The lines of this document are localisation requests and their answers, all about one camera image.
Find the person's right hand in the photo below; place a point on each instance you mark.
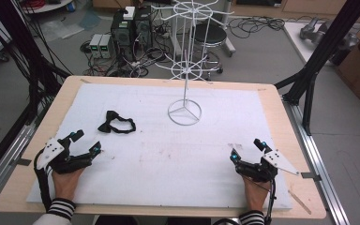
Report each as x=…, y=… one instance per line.
x=256, y=193

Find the black round stool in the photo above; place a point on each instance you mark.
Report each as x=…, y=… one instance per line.
x=209, y=36

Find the aluminium rail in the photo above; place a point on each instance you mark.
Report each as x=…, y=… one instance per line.
x=318, y=162
x=6, y=156

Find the round white table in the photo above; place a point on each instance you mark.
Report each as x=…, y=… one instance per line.
x=47, y=6

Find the grey machine part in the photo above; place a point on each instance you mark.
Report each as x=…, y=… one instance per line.
x=322, y=31

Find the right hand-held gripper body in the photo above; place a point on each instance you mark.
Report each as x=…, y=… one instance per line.
x=259, y=172

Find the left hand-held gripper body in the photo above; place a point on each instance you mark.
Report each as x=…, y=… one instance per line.
x=59, y=162

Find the black computer tower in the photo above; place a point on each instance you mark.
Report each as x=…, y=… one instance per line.
x=143, y=28
x=122, y=34

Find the black bow tie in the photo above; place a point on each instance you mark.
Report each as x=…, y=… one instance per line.
x=110, y=122

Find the small white box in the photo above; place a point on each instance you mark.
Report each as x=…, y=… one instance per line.
x=129, y=12

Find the clear plastic sheet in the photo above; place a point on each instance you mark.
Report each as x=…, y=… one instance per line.
x=62, y=28

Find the black tape strip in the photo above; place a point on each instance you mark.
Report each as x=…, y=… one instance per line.
x=23, y=162
x=311, y=176

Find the thin wooden stick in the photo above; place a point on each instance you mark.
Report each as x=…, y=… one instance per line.
x=300, y=202

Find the white foam mat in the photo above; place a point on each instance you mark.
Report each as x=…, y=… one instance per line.
x=175, y=162

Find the white floor board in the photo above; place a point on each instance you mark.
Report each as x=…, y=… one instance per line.
x=296, y=40

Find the grey bench power supply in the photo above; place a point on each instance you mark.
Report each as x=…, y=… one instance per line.
x=95, y=45
x=106, y=46

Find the person's left hand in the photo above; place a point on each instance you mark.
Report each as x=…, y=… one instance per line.
x=65, y=184

